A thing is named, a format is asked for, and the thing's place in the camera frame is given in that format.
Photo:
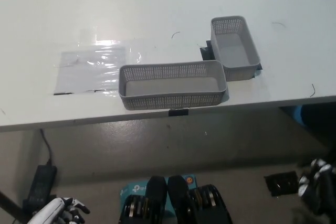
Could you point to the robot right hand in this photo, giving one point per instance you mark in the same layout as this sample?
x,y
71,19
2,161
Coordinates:
x,y
319,179

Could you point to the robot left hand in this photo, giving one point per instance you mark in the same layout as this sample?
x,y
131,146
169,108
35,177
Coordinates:
x,y
52,208

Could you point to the short grey perforated basket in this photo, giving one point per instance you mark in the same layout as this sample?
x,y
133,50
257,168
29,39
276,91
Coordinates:
x,y
233,51

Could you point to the teal tp-link box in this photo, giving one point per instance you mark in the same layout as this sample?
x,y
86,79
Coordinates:
x,y
134,188

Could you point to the black power adapter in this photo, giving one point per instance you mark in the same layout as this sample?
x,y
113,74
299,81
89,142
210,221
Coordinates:
x,y
42,182

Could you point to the black floor patch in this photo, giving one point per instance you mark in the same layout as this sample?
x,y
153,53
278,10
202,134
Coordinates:
x,y
281,183

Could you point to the black table leg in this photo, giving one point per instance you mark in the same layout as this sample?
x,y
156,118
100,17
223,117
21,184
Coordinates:
x,y
10,205

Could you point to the blue object under table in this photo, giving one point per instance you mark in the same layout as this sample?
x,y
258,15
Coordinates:
x,y
298,115

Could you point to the clear plastic sheet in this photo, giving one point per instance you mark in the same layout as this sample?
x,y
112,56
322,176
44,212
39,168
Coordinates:
x,y
86,72

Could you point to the black mat on table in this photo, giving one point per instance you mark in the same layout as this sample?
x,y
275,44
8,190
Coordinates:
x,y
207,53

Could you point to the long grey perforated basket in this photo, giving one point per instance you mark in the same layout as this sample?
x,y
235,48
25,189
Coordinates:
x,y
170,87

